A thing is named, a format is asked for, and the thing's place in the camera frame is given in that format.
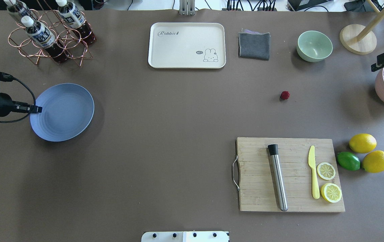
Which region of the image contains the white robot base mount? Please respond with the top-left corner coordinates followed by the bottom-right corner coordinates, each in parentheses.
top-left (141, 230), bottom-right (230, 242)

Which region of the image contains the tea bottle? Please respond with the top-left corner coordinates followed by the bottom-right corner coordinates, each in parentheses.
top-left (4, 0), bottom-right (36, 25)
top-left (56, 0), bottom-right (96, 45)
top-left (21, 16), bottom-right (69, 63)

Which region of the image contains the light green bowl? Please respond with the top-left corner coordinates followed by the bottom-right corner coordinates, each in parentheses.
top-left (296, 31), bottom-right (333, 63)

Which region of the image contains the steel muddler black tip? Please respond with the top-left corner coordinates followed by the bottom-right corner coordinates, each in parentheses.
top-left (268, 144), bottom-right (289, 212)

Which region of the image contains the grey folded cloth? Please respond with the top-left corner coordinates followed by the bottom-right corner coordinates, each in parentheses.
top-left (238, 29), bottom-right (271, 61)

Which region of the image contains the yellow lemon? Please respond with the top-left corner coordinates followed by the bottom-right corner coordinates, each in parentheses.
top-left (362, 150), bottom-right (384, 173)
top-left (349, 133), bottom-right (377, 154)

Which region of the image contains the green lime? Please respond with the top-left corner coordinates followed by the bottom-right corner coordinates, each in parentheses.
top-left (337, 152), bottom-right (361, 171)

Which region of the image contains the wooden round stand base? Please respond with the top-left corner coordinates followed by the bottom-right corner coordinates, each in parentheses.
top-left (339, 0), bottom-right (384, 55)

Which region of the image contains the yellow plastic knife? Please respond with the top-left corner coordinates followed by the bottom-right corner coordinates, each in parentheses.
top-left (308, 145), bottom-right (320, 199)

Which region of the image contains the cream rabbit tray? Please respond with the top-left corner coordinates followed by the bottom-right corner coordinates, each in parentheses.
top-left (148, 23), bottom-right (226, 69)

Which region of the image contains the wooden cutting board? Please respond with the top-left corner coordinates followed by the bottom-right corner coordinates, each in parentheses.
top-left (236, 137), bottom-right (345, 213)

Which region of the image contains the lower left tea bottle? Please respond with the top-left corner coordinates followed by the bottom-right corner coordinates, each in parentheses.
top-left (21, 16), bottom-right (69, 63)

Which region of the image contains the lemon slice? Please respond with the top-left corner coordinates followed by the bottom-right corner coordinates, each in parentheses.
top-left (316, 162), bottom-right (336, 180)

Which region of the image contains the lemon half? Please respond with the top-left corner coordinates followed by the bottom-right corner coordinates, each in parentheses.
top-left (320, 183), bottom-right (342, 203)

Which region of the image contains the copper wire bottle rack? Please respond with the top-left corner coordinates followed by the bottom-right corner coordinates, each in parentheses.
top-left (7, 1), bottom-right (96, 66)

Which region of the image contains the lower right tea bottle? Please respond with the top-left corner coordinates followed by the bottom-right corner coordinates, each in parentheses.
top-left (56, 0), bottom-right (96, 45)

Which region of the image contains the red strawberry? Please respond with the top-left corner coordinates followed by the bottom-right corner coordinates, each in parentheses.
top-left (280, 91), bottom-right (290, 100)

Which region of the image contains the blue plate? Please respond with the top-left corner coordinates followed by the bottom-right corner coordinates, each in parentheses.
top-left (30, 83), bottom-right (94, 142)

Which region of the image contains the upper tea bottle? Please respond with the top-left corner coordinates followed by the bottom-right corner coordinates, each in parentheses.
top-left (4, 0), bottom-right (36, 25)

